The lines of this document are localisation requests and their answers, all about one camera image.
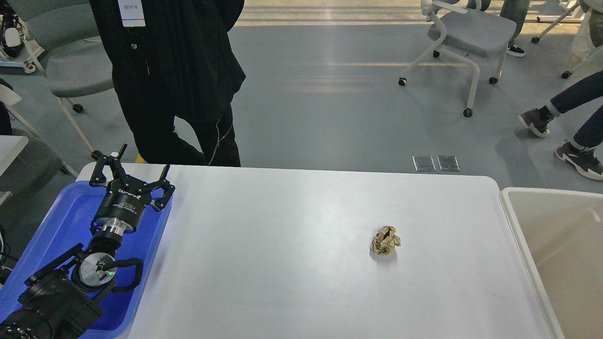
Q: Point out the left metal floor plate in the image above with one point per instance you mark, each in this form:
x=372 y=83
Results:
x=424 y=163

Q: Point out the blue plastic tray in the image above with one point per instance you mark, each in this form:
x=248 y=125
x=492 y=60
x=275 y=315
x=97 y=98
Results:
x=67 y=224

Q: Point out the person in black coat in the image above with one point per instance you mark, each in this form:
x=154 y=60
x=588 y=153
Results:
x=176 y=77

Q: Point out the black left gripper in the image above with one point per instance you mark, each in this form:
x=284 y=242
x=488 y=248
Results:
x=123 y=205

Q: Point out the metal floor plate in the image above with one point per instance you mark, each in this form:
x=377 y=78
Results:
x=424 y=163
x=448 y=163

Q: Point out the grey chair right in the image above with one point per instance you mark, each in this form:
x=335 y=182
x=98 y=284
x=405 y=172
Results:
x=458 y=32

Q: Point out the right metal floor plate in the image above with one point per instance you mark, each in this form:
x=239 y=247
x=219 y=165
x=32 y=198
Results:
x=448 y=163

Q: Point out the crumpled brown paper ball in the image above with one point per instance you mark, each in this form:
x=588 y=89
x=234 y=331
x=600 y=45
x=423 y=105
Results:
x=385 y=241

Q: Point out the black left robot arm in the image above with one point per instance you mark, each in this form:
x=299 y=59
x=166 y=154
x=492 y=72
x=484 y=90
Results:
x=85 y=269

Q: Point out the grey chair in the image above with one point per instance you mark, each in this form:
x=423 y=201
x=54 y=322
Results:
x=77 y=64
x=458 y=32

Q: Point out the white small table left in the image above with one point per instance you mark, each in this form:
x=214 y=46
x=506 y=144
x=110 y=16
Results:
x=10 y=147

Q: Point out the white plastic bin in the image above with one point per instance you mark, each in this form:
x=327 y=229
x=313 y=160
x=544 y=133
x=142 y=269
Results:
x=559 y=234

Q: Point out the grey chair left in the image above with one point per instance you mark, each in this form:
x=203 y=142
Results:
x=77 y=64

